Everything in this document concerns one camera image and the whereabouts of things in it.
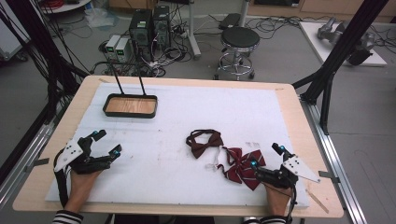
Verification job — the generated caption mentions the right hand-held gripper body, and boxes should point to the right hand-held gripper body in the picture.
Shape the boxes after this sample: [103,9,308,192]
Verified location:
[255,153,321,190]

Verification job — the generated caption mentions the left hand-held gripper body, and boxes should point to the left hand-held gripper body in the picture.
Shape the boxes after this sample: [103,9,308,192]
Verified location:
[53,136,115,175]

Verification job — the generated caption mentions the striped dark red bow tie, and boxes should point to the striped dark red bow tie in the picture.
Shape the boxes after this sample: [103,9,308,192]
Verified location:
[205,146,267,191]

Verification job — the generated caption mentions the black rack with wooden tray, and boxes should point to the black rack with wooden tray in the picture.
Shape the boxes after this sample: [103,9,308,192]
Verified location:
[102,60,159,119]

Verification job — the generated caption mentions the plain dark red bow tie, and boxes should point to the plain dark red bow tie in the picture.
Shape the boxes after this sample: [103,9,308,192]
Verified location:
[185,129,225,160]

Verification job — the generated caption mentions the person's right hand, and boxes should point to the person's right hand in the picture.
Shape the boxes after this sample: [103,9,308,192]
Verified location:
[262,181,293,217]

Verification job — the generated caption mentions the person's left hand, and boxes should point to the person's left hand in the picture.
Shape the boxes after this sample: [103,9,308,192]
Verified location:
[64,167,104,214]

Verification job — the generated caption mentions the grey metal clip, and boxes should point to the grey metal clip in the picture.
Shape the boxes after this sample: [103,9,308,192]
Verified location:
[23,157,50,174]
[318,170,341,185]

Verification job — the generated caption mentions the wooden stick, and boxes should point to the wooden stick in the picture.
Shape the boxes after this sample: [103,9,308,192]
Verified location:
[305,189,330,215]

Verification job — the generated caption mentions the white foam mat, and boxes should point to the white foam mat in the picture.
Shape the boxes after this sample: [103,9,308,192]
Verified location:
[45,82,311,209]

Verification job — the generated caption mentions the white power supply box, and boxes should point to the white power supply box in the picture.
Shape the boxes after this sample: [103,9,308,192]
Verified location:
[115,37,132,63]
[105,35,121,60]

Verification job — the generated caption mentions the large black computer tower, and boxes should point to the large black computer tower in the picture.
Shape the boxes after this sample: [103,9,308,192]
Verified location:
[128,8,154,62]

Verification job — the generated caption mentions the white floor board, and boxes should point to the white floor board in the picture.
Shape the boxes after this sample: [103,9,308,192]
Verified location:
[298,21,388,67]

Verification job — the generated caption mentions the black round stool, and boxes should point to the black round stool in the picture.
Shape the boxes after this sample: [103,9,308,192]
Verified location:
[213,26,262,82]

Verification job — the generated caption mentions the clear plastic bag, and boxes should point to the clear plastic bag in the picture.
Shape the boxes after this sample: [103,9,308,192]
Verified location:
[84,7,120,30]

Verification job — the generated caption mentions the slim black computer tower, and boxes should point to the slim black computer tower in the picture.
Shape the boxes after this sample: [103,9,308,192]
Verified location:
[152,5,172,50]

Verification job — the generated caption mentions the round white table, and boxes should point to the round white table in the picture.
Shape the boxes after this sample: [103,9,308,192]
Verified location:
[39,0,92,15]

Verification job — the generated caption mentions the black flat box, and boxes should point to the black flat box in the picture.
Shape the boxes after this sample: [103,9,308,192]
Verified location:
[218,12,241,31]

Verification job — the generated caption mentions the grey table leg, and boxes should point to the grey table leg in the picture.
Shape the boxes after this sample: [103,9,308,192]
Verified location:
[186,0,203,61]

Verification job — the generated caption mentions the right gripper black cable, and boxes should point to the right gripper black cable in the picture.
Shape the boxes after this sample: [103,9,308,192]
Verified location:
[265,183,298,223]

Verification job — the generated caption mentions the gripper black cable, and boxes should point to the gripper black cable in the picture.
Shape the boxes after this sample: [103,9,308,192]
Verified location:
[53,148,70,209]
[265,183,298,223]

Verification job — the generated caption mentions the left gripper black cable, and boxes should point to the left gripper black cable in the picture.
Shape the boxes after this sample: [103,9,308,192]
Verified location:
[53,148,70,209]

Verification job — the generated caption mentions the aluminium rail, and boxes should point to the aluminium rail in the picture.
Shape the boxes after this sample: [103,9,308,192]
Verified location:
[0,102,68,207]
[299,95,369,224]

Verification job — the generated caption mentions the black frame post with cables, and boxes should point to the black frame post with cables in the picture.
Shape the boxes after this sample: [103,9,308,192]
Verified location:
[0,0,91,125]

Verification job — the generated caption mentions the black frame post with brace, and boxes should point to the black frame post with brace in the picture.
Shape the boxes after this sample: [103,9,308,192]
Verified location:
[291,0,390,136]

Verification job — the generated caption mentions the tangle of black floor cables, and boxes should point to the tangle of black floor cables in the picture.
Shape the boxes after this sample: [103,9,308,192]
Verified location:
[244,14,396,48]

